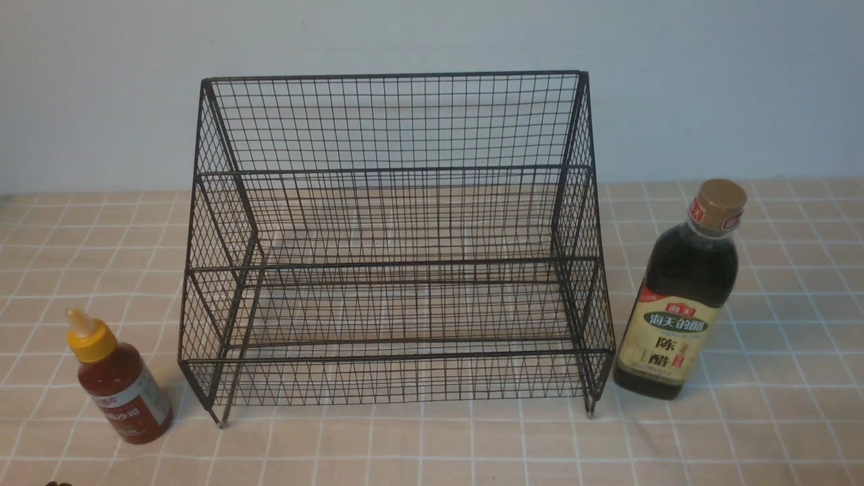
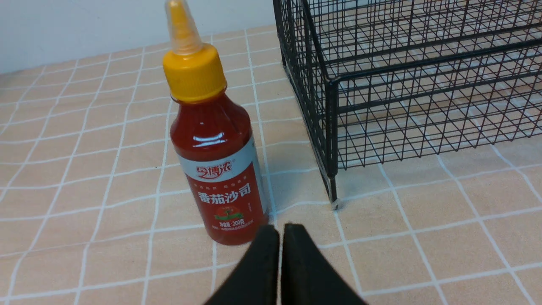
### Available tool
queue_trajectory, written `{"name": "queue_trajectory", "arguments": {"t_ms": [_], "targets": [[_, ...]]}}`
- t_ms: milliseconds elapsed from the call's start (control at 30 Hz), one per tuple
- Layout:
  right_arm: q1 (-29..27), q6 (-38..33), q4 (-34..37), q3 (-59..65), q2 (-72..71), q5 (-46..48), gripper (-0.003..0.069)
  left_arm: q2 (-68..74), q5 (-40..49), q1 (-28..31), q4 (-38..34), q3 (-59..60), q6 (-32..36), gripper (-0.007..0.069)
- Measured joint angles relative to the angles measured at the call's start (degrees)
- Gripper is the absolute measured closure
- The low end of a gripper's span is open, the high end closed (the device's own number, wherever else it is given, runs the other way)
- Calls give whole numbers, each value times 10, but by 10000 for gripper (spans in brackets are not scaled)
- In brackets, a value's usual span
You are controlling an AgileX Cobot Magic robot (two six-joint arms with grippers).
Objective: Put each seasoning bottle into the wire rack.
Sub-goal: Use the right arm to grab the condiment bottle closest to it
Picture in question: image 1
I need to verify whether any dark vinegar bottle gold cap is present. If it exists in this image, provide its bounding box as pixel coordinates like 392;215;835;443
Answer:
613;178;748;400

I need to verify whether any red sauce bottle yellow cap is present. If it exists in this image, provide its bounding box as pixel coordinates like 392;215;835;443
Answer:
67;308;173;445

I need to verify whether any checkered beige tablecloth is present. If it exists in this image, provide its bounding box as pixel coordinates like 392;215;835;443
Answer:
1;178;863;485

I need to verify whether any black wire mesh shelf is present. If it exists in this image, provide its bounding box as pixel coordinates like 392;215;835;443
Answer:
178;70;616;425

